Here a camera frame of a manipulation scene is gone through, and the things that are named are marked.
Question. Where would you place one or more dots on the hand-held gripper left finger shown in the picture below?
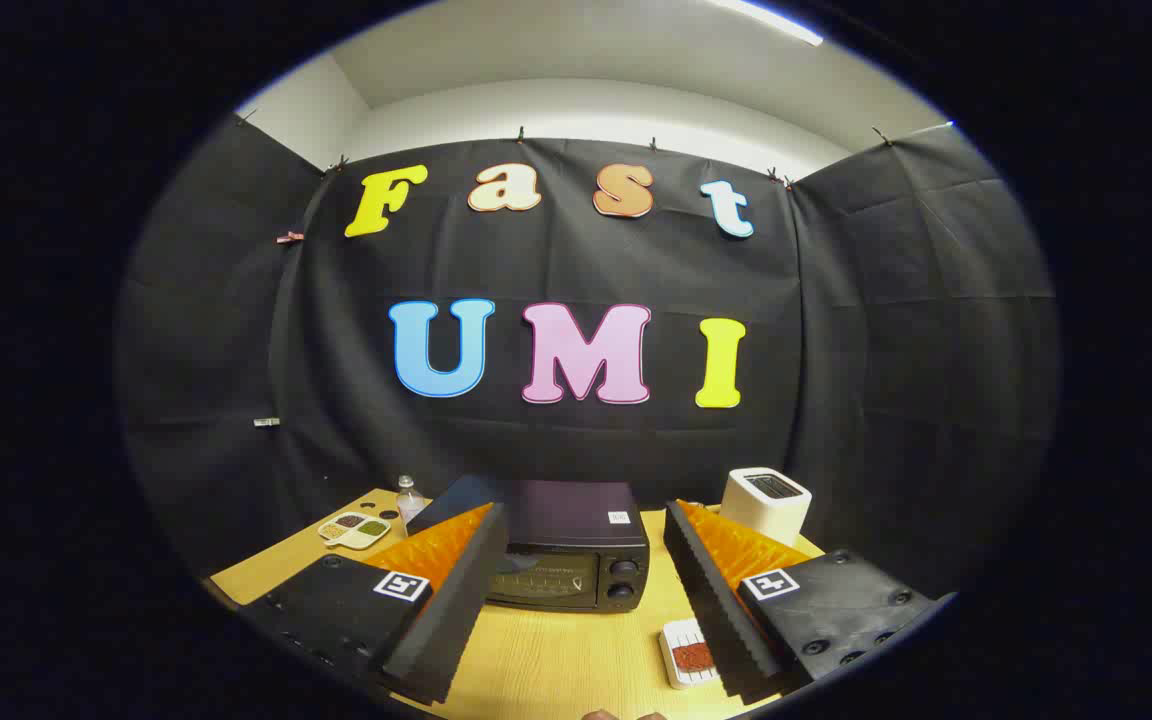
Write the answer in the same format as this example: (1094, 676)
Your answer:
(456, 610)

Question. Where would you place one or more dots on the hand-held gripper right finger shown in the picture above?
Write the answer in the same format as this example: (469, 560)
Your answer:
(716, 610)

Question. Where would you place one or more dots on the brown meat piece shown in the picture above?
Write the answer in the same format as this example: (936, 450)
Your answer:
(693, 657)

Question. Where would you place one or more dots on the black toaster oven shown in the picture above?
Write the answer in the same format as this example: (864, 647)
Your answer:
(576, 540)

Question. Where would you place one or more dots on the white bread toaster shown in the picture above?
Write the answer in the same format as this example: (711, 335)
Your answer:
(766, 515)

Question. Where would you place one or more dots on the white ribbed tray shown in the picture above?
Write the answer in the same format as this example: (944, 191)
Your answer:
(681, 630)

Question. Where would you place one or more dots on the clear plastic bottle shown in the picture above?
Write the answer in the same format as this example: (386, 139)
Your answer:
(409, 505)

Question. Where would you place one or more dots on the divided plate with beans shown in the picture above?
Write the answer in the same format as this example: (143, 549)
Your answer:
(354, 530)

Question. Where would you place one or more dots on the black backdrop cloth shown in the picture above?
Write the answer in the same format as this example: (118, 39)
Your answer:
(836, 350)

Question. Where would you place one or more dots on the row of dark clips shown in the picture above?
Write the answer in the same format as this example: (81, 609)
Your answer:
(521, 134)

